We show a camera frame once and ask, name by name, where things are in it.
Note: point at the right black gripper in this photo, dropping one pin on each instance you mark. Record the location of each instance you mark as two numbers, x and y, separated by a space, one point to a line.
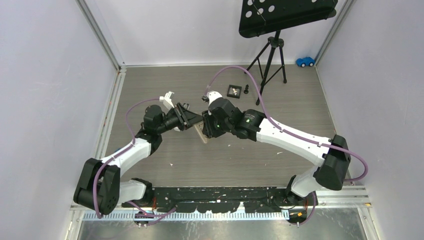
208 130

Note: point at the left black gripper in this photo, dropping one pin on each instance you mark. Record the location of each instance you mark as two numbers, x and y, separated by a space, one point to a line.
191 118

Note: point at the white beige remote control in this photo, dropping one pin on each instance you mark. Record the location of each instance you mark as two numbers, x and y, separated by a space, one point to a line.
201 132

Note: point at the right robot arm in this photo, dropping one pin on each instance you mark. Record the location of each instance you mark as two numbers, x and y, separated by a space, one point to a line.
328 155

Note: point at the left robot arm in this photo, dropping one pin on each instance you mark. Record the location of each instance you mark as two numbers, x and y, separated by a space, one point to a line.
100 188

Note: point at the small black square box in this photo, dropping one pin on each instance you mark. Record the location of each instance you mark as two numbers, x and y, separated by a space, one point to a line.
234 91

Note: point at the black chess piece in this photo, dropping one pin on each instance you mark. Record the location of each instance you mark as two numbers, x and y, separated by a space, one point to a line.
246 89

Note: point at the black music stand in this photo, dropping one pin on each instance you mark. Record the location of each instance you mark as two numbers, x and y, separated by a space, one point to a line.
261 17

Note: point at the blue toy car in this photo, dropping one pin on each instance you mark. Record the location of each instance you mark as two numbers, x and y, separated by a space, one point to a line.
305 61

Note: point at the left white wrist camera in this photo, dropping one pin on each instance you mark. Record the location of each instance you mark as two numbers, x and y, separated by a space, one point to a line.
166 100

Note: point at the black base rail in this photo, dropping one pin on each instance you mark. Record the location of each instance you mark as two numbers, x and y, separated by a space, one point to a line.
264 199

